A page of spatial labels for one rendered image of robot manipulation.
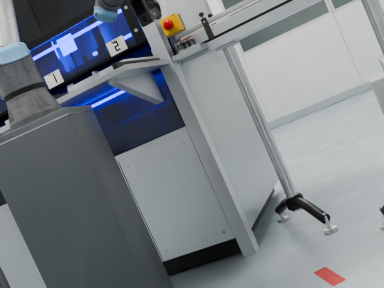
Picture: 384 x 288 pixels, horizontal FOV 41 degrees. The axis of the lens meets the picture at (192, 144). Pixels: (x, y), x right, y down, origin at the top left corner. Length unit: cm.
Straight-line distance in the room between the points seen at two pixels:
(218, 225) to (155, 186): 32
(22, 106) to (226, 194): 100
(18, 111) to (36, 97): 6
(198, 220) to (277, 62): 463
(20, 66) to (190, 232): 111
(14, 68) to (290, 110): 547
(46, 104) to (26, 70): 11
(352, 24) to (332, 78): 67
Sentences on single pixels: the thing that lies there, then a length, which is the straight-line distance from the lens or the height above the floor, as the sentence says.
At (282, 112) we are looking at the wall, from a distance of 670.
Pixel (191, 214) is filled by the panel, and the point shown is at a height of 25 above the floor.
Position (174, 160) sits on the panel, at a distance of 216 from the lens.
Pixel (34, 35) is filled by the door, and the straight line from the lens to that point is 240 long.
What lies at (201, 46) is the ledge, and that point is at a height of 87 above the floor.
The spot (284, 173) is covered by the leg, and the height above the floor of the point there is 25.
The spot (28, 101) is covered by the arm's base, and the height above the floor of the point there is 85.
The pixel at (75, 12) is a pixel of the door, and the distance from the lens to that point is 229.
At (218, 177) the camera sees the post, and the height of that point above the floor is 35.
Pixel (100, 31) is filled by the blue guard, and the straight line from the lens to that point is 222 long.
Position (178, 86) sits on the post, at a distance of 210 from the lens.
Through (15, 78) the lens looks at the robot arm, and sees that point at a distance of 145.
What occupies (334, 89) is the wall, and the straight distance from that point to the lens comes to 661.
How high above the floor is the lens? 65
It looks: 4 degrees down
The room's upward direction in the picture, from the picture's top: 24 degrees counter-clockwise
